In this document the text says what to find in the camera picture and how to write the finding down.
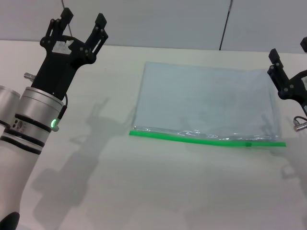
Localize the right gripper silver connector plug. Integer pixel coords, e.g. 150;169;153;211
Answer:
293;121;307;132

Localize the clear document bag green zipper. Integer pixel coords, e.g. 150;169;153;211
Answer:
129;61;287;149

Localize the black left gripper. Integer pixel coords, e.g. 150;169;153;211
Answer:
31;7;109;99

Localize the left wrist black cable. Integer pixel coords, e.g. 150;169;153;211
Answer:
57;95;69;126

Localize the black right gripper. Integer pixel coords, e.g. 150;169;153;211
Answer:
267;36;307;118

